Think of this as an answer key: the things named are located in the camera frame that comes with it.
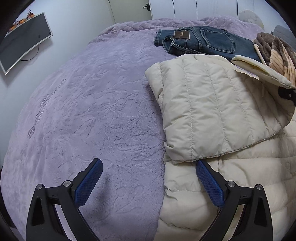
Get cream quilted down jacket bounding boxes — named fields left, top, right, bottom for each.
left=145, top=54, right=295, bottom=240

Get brown striped fleece garment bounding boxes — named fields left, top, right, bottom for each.
left=254, top=32, right=295, bottom=86

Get grey quilted headboard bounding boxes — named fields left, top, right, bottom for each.
left=273, top=25, right=296, bottom=49

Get white round pillow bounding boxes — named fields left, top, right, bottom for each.
left=238, top=9, right=264, bottom=29

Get blue denim jeans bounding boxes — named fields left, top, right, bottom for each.
left=154, top=26, right=260, bottom=61

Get white wardrobe doors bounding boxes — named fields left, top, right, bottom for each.
left=149, top=0, right=270, bottom=20

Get wall-mounted flat television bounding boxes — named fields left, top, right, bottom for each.
left=1, top=13, right=53, bottom=74

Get white door with handle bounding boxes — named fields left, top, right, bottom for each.
left=108, top=0, right=152, bottom=23

